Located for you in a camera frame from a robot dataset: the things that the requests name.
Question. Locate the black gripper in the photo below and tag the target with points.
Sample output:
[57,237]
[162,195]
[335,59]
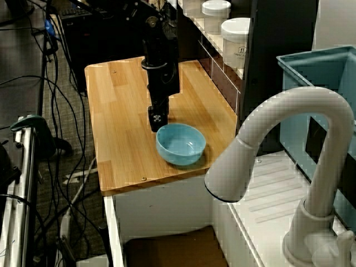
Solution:
[162,83]

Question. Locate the light blue plastic bowl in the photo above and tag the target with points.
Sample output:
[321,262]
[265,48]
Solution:
[180,144]

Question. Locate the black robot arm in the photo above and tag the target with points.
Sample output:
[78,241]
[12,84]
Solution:
[160,36]

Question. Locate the white toy kitchen sink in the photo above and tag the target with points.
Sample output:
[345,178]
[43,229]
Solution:
[167,205]

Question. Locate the brown board inside sink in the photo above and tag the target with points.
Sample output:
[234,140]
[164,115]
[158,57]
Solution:
[172,247]

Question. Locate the grey toy kitchen faucet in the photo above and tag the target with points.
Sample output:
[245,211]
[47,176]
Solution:
[236,167]

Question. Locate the white jar with printed label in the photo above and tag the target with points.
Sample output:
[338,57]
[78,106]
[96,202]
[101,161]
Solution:
[233,47]

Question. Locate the black equipment box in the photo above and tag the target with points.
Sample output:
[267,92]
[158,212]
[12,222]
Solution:
[97,41]

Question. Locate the white floor tape strip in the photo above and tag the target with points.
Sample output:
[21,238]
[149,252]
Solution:
[76,175]

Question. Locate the plain white plastic jar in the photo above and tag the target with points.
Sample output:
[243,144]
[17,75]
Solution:
[215,8]

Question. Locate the blue plastic bin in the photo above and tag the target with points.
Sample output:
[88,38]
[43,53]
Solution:
[292,83]

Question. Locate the white power strip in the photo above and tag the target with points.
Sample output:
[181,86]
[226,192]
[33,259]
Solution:
[66,225]

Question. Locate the blue tape piece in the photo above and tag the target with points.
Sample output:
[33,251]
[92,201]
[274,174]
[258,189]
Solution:
[49,26]

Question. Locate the black vertical post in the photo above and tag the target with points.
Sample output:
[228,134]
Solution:
[278,27]

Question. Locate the aluminium frame rail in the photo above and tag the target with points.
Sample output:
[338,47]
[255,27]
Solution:
[23,180]

